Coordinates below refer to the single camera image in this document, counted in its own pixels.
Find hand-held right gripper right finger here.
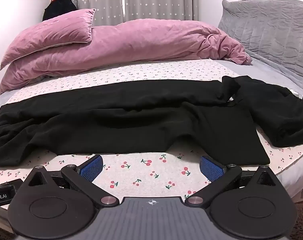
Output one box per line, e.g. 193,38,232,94
185,155,279,207

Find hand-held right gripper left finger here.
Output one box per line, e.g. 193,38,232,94
24,154,119,207

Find black pants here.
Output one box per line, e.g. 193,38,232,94
0,79,270,168

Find cherry print sheet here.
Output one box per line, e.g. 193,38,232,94
0,59,303,200

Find black garment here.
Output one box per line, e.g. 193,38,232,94
221,76,303,148

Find dark shaggy rug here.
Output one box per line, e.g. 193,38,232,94
290,201,303,240

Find pink duvet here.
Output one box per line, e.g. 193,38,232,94
0,19,252,95

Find pink pillow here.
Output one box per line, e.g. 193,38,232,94
0,8,96,70

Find grey quilted headboard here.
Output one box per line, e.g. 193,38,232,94
218,0,303,90

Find black hanging clothes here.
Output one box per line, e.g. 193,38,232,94
42,0,78,22

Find grey star print curtain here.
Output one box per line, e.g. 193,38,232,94
54,0,199,27

